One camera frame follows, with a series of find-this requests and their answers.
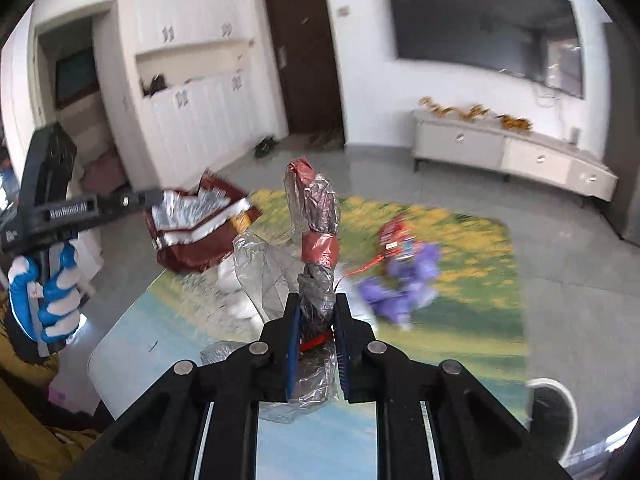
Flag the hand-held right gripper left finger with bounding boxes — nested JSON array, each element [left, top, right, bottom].
[[60, 292, 302, 480]]

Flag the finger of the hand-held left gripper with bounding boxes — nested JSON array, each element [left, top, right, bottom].
[[96, 186, 165, 216]]

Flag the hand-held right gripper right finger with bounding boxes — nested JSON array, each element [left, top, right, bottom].
[[336, 292, 568, 480]]

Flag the dark red foil bag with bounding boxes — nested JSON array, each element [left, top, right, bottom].
[[142, 170, 263, 274]]

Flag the red snack packet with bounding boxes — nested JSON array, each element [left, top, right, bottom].
[[345, 214, 420, 277]]

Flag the clear plastic wrapper red bands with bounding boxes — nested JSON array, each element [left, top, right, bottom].
[[260, 157, 344, 426]]

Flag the person's left hand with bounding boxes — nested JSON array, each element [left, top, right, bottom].
[[7, 241, 92, 357]]

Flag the clear plastic bag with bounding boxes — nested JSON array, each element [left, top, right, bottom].
[[217, 232, 301, 326]]

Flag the purple crumpled plastic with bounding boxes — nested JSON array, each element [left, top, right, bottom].
[[357, 242, 443, 332]]

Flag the dark framed screen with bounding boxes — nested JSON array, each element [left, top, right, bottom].
[[54, 49, 99, 109]]

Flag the black tangled item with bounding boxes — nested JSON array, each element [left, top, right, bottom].
[[140, 75, 169, 97]]

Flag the printed floor mat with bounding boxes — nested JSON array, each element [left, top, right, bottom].
[[87, 187, 532, 480]]

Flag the brown shoes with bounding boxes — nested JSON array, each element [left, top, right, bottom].
[[310, 130, 344, 149]]

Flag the dark brown door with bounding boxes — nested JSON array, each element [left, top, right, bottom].
[[263, 0, 346, 136]]

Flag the white television cabinet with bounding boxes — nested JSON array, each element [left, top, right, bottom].
[[412, 107, 621, 209]]

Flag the long gold dragon ornament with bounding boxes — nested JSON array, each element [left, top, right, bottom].
[[419, 96, 459, 119]]

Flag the small gold animal ornament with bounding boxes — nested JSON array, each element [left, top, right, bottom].
[[497, 115, 534, 134]]

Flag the white wall cupboard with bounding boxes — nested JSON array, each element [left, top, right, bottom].
[[117, 0, 262, 187]]

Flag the television cables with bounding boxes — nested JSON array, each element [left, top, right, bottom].
[[532, 85, 576, 109]]

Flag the wall television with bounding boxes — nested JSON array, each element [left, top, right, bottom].
[[382, 0, 587, 101]]

